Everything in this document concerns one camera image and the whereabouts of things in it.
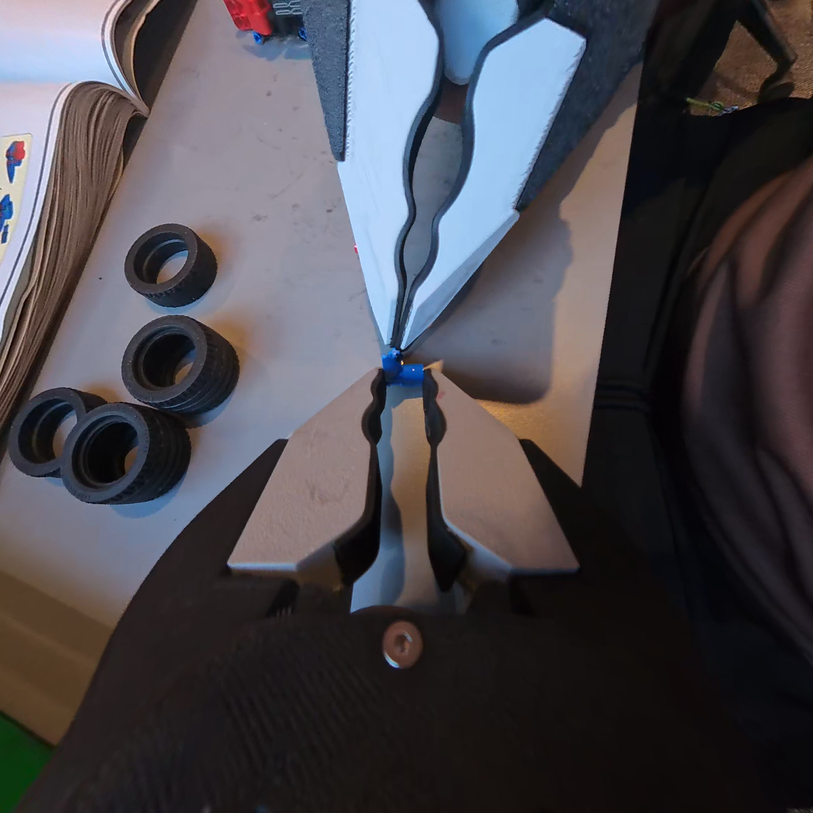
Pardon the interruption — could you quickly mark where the open instruction book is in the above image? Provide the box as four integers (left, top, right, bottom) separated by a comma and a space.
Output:
0, 0, 199, 433

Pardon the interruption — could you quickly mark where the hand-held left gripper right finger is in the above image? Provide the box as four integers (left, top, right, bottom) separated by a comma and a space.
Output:
422, 370, 580, 592

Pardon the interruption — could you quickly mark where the toy brick car model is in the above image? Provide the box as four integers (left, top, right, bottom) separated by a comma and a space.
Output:
222, 0, 313, 45

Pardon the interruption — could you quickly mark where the blue pointed brick assembly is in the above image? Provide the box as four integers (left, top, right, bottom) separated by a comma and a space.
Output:
381, 347, 425, 387

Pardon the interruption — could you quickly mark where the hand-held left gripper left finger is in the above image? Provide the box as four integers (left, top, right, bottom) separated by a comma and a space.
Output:
227, 368, 387, 588

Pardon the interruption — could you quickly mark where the wide black rubber tyre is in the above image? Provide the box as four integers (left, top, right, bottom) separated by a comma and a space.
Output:
60, 402, 192, 506
121, 315, 241, 417

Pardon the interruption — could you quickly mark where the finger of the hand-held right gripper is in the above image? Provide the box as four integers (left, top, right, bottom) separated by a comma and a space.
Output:
337, 0, 443, 344
402, 16, 588, 351

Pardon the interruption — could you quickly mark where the black office chair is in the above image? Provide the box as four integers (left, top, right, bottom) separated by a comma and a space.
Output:
718, 0, 800, 101

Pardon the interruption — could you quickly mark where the grey desk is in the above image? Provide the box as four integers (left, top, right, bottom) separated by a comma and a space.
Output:
0, 0, 642, 630

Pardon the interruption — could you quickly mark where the beige wooden table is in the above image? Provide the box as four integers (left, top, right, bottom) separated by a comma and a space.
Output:
0, 568, 122, 744

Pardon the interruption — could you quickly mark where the narrow black rubber tyre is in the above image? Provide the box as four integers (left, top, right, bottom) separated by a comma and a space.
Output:
8, 387, 108, 478
124, 224, 218, 310

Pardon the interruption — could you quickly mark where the person's brown shirt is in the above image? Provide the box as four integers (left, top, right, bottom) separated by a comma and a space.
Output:
683, 171, 813, 649

